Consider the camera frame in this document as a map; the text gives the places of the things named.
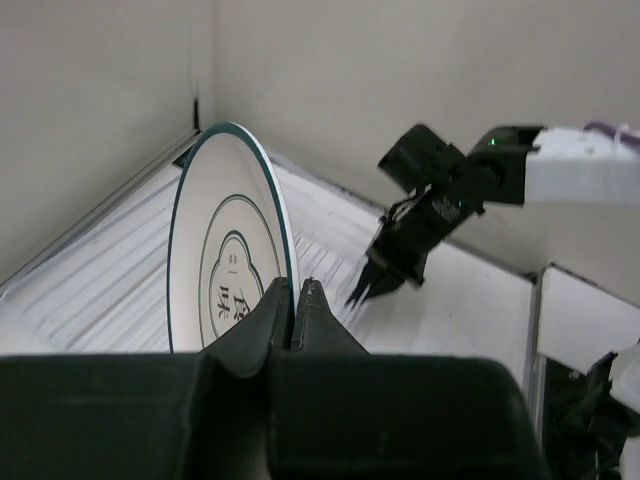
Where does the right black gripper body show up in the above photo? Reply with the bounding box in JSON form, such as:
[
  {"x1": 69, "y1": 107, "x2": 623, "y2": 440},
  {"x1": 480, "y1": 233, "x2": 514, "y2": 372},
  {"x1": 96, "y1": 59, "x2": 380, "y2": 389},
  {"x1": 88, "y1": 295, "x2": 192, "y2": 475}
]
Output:
[{"x1": 364, "y1": 179, "x2": 496, "y2": 289}]

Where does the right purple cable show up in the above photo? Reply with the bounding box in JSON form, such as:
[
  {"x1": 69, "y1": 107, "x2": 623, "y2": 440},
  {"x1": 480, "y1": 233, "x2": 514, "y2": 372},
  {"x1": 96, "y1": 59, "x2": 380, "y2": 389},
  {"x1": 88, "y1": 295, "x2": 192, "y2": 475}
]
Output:
[{"x1": 582, "y1": 120, "x2": 640, "y2": 149}]

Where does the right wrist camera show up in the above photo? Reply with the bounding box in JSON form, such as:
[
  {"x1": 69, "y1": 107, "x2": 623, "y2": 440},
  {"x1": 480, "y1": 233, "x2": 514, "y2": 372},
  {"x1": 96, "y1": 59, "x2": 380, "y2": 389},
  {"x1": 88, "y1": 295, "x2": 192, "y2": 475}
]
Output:
[{"x1": 378, "y1": 124, "x2": 465, "y2": 193}]

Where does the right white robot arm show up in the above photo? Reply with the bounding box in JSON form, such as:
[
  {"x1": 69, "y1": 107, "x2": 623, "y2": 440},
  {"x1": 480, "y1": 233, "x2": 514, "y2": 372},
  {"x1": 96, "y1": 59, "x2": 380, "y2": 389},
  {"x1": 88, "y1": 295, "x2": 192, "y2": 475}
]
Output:
[{"x1": 345, "y1": 122, "x2": 639, "y2": 305}]

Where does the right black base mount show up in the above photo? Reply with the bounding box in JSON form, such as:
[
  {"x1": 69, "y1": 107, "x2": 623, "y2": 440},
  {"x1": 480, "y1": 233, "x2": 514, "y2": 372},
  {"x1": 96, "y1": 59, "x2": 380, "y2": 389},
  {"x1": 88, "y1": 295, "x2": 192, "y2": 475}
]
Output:
[{"x1": 542, "y1": 352, "x2": 638, "y2": 479}]

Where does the white plate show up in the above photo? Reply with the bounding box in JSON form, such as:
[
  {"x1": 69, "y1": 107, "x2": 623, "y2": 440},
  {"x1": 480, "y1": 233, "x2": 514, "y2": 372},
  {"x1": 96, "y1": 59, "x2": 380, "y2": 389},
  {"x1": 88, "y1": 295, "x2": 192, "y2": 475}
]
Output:
[{"x1": 166, "y1": 122, "x2": 301, "y2": 353}]

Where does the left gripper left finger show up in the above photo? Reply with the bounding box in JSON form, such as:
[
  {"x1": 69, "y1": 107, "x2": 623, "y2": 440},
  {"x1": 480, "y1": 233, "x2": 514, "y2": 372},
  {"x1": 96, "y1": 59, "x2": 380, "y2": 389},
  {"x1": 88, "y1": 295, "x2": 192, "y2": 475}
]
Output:
[{"x1": 1, "y1": 278, "x2": 290, "y2": 479}]

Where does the white wire dish rack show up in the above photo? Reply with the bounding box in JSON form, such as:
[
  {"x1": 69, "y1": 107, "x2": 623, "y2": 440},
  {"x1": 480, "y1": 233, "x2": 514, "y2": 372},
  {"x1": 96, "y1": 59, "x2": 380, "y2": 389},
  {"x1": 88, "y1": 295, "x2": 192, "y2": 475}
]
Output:
[{"x1": 1, "y1": 163, "x2": 377, "y2": 355}]

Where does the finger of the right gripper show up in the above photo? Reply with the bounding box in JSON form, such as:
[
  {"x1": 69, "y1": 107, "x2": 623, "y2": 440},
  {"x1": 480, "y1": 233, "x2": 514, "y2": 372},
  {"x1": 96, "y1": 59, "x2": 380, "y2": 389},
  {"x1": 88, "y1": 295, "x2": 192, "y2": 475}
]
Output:
[
  {"x1": 364, "y1": 273, "x2": 405, "y2": 301},
  {"x1": 345, "y1": 264, "x2": 388, "y2": 307}
]

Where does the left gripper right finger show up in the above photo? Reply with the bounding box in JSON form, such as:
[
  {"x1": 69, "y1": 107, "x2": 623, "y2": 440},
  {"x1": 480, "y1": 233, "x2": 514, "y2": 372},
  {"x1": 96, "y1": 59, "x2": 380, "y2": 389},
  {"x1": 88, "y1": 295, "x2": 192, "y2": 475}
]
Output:
[{"x1": 267, "y1": 279, "x2": 549, "y2": 479}]

